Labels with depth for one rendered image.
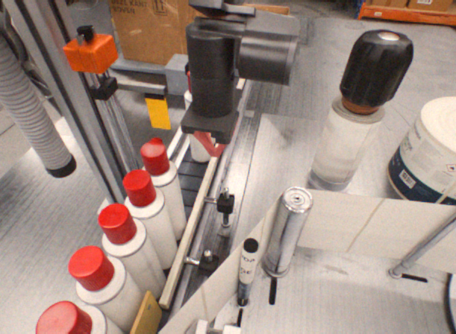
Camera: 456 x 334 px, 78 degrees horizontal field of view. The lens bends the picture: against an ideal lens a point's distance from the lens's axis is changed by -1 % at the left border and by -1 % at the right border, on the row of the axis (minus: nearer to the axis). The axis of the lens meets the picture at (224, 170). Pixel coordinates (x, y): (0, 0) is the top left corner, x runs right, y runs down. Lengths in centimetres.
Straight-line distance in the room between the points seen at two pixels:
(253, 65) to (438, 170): 40
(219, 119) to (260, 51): 11
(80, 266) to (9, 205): 49
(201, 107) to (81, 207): 41
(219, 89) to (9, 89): 21
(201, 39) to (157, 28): 70
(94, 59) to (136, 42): 72
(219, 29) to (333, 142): 29
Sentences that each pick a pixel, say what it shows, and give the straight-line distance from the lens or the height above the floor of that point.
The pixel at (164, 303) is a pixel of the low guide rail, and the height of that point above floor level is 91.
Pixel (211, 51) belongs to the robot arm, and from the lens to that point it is 33.
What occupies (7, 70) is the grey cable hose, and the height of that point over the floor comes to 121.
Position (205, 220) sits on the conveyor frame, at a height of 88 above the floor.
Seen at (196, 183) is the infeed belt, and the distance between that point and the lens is 59.
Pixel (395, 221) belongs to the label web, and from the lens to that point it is 44.
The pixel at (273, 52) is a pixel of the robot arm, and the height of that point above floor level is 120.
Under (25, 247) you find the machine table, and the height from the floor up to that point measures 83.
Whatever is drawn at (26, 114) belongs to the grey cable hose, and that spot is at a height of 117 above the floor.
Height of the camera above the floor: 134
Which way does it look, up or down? 48 degrees down
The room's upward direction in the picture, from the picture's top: straight up
